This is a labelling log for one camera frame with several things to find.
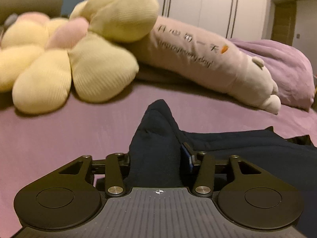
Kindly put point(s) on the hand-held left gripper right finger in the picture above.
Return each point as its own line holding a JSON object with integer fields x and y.
{"x": 187, "y": 158}

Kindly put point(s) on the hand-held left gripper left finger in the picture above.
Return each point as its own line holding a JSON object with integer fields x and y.
{"x": 123, "y": 162}

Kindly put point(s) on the dark navy zip jacket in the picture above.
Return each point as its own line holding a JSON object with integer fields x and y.
{"x": 158, "y": 133}

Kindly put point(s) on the long pink plush pillow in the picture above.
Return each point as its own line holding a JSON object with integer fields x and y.
{"x": 198, "y": 62}

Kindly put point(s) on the cream flower plush cushion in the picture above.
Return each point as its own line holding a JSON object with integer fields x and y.
{"x": 81, "y": 62}

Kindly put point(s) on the purple duvet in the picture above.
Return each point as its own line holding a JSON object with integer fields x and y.
{"x": 279, "y": 64}

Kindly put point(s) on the white wardrobe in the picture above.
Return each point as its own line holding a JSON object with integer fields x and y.
{"x": 198, "y": 2}

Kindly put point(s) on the pink plush toy grey feet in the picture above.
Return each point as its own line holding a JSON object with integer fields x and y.
{"x": 29, "y": 16}

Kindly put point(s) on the olive padded headboard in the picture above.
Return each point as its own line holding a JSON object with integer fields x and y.
{"x": 29, "y": 6}

